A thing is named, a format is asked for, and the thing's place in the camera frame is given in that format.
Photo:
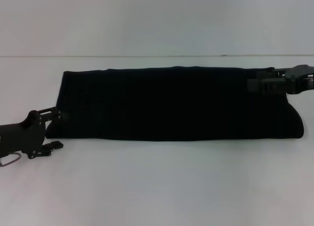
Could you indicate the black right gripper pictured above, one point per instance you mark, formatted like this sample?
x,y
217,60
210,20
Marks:
x,y
300,79

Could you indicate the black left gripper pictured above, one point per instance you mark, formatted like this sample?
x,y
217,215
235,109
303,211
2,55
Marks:
x,y
22,135

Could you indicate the black t-shirt with FREE print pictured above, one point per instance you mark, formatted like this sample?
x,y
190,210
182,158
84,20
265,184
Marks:
x,y
171,103

